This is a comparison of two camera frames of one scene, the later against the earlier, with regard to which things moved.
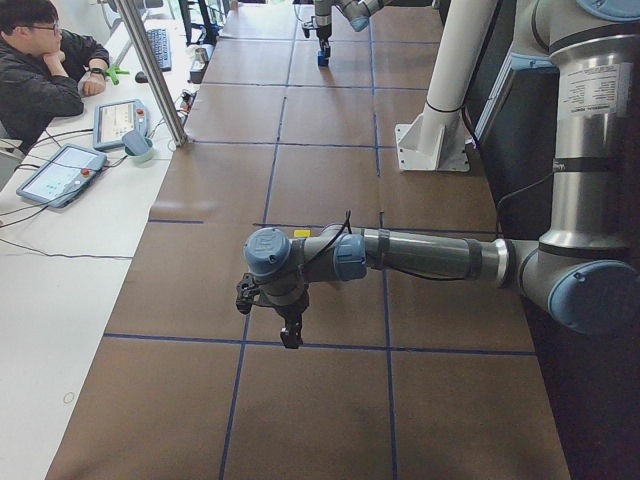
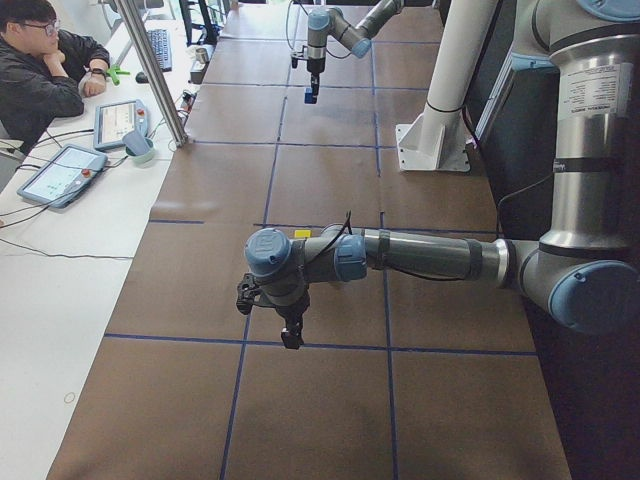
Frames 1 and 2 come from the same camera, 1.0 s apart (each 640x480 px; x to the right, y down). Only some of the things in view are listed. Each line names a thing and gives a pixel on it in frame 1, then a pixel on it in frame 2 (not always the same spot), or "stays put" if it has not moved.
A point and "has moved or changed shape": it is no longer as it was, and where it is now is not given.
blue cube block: (322, 59) has moved or changed shape
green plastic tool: (113, 71) stays put
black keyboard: (159, 40) stays put
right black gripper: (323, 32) -> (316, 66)
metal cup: (201, 55) stays put
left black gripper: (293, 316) stays put
